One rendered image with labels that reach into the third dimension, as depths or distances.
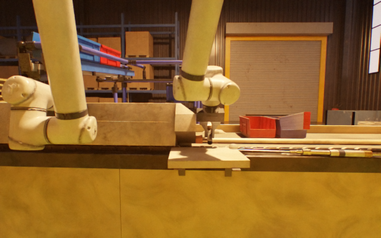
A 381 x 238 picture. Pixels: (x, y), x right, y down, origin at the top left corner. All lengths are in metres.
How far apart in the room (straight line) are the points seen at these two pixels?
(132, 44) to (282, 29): 7.87
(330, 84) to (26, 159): 13.35
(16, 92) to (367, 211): 1.42
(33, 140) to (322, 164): 1.10
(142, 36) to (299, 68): 8.64
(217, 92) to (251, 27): 11.15
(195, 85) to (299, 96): 11.97
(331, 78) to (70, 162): 13.27
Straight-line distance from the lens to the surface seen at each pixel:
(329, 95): 13.51
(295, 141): 1.39
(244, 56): 11.76
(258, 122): 1.77
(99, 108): 1.00
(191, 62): 0.63
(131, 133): 0.93
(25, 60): 1.04
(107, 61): 1.38
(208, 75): 0.82
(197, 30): 0.61
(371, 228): 1.30
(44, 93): 0.77
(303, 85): 12.68
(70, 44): 0.63
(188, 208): 0.99
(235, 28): 11.63
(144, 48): 10.47
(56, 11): 0.63
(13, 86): 0.75
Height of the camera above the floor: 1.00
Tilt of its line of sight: 5 degrees down
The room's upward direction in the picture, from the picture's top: straight up
